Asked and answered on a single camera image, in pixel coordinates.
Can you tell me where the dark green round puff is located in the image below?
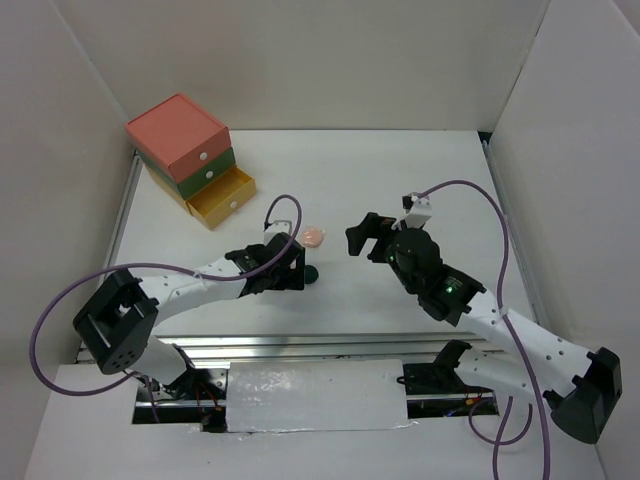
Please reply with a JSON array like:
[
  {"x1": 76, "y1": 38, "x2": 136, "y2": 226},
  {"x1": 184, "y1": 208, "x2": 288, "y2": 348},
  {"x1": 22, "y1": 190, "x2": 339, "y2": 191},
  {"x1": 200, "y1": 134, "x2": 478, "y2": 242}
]
[{"x1": 304, "y1": 265, "x2": 319, "y2": 285}]

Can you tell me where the pink makeup sponge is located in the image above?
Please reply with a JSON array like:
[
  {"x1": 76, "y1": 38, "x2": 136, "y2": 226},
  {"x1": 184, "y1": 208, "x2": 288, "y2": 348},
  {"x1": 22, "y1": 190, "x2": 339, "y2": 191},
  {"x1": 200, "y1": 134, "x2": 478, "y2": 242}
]
[{"x1": 299, "y1": 227, "x2": 325, "y2": 248}]

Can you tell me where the green drawer box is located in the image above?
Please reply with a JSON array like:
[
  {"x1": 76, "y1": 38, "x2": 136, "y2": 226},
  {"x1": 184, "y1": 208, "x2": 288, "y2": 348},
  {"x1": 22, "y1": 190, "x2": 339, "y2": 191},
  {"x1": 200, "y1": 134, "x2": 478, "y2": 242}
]
[{"x1": 135, "y1": 148, "x2": 236, "y2": 199}]

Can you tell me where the orange drawer box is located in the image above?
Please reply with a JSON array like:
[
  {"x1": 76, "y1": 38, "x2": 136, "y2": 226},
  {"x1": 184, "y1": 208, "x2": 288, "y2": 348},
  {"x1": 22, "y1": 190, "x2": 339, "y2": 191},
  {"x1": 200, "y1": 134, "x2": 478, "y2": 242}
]
[{"x1": 125, "y1": 93, "x2": 231, "y2": 183}]

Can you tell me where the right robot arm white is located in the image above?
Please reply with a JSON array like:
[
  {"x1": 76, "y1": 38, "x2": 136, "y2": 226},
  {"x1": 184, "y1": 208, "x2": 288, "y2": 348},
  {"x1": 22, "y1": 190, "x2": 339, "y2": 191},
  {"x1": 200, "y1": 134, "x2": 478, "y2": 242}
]
[{"x1": 345, "y1": 212, "x2": 622, "y2": 444}]

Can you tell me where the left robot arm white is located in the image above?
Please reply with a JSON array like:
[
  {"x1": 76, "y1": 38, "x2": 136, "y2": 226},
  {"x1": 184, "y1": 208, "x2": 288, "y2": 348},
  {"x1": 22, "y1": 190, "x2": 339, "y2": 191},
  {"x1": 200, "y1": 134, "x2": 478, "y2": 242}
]
[{"x1": 73, "y1": 233, "x2": 306, "y2": 399}]

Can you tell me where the white foil cover plate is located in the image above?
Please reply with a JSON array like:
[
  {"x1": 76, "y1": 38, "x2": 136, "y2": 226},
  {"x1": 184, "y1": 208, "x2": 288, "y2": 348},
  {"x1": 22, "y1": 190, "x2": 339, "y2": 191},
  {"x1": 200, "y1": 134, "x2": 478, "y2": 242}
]
[{"x1": 226, "y1": 359, "x2": 410, "y2": 433}]

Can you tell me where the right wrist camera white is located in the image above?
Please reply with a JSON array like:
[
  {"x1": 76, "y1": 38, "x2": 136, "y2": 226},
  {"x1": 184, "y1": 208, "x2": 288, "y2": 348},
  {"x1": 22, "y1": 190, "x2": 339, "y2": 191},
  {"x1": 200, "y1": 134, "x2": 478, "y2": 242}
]
[{"x1": 392, "y1": 192, "x2": 432, "y2": 231}]

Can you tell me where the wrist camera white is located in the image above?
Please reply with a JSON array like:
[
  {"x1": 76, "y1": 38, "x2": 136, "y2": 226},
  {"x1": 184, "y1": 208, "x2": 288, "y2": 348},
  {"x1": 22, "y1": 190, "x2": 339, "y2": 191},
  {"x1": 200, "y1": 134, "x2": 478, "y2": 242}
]
[
  {"x1": 263, "y1": 220, "x2": 293, "y2": 244},
  {"x1": 392, "y1": 192, "x2": 432, "y2": 231}
]

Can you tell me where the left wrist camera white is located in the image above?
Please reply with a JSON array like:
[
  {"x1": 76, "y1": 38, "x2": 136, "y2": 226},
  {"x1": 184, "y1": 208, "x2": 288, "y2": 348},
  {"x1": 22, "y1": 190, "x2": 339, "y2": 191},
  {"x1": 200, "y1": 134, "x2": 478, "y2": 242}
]
[{"x1": 263, "y1": 220, "x2": 293, "y2": 244}]

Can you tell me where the aluminium rail frame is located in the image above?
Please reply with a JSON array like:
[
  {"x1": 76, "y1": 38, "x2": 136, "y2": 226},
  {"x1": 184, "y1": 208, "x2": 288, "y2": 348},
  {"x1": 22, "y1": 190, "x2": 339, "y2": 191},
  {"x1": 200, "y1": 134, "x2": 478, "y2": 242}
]
[{"x1": 75, "y1": 130, "x2": 559, "y2": 366}]

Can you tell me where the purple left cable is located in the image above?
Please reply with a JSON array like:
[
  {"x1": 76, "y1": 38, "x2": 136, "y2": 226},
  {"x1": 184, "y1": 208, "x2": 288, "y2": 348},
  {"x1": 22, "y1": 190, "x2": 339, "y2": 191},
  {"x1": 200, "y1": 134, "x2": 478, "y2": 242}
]
[{"x1": 28, "y1": 194, "x2": 304, "y2": 425}]

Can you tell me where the purple cable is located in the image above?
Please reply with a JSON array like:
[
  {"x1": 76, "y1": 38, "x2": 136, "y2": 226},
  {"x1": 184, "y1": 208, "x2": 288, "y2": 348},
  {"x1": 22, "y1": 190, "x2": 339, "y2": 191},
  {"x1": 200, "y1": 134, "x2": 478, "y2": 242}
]
[
  {"x1": 28, "y1": 194, "x2": 304, "y2": 425},
  {"x1": 414, "y1": 179, "x2": 554, "y2": 480}
]

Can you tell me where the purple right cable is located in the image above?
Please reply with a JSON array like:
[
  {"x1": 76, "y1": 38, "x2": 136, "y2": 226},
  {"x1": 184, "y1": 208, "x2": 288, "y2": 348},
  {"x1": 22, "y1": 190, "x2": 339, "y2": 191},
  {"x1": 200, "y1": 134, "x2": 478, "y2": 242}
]
[{"x1": 414, "y1": 179, "x2": 554, "y2": 480}]

